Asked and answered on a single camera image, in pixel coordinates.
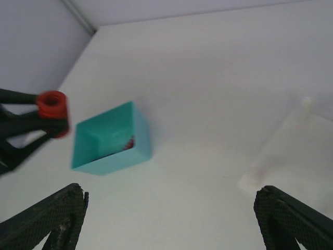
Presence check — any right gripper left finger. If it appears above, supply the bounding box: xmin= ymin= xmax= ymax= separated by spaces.
xmin=1 ymin=183 xmax=89 ymax=249

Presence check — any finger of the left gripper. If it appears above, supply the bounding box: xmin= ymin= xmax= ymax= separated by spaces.
xmin=1 ymin=89 xmax=38 ymax=111
xmin=1 ymin=109 xmax=68 ymax=176

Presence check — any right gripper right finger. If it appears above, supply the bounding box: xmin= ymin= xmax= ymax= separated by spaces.
xmin=253 ymin=185 xmax=332 ymax=249

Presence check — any teal plastic parts bin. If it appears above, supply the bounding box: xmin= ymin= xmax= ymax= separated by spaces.
xmin=71 ymin=101 xmax=152 ymax=176

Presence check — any white base plate with pegs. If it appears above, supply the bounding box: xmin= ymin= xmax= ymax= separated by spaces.
xmin=238 ymin=93 xmax=332 ymax=200

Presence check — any left aluminium corner post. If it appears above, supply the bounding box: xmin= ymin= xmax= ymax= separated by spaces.
xmin=60 ymin=0 xmax=97 ymax=36

